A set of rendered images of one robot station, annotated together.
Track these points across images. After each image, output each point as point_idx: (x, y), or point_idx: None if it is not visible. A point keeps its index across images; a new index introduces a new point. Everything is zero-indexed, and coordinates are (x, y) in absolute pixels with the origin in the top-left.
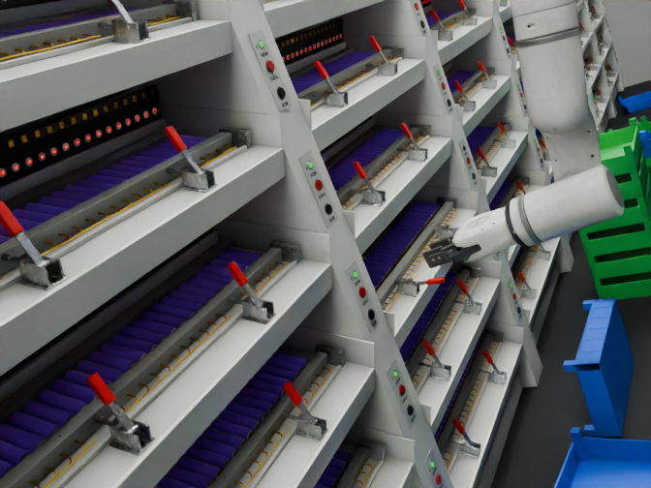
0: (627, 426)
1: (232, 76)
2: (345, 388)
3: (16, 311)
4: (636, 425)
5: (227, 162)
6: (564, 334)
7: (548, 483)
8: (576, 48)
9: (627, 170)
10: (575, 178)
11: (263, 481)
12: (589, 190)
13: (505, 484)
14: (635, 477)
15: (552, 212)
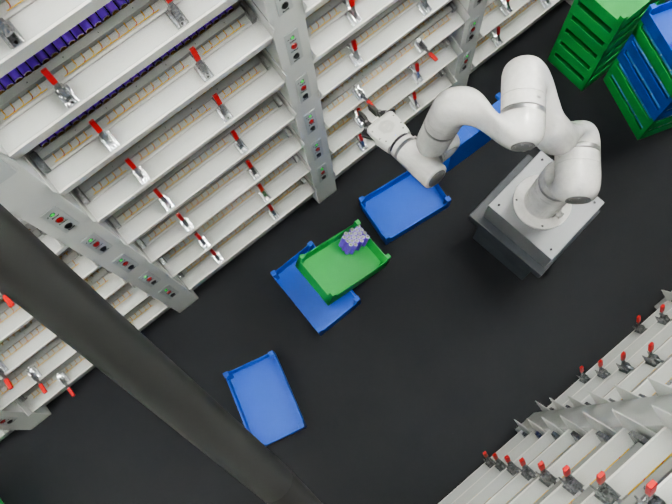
0: (455, 168)
1: (269, 45)
2: (281, 153)
3: (130, 194)
4: (459, 171)
5: (249, 85)
6: (502, 70)
7: (395, 170)
8: (444, 144)
9: (611, 27)
10: (423, 164)
11: (223, 190)
12: (421, 176)
13: (378, 154)
14: (426, 199)
15: (405, 165)
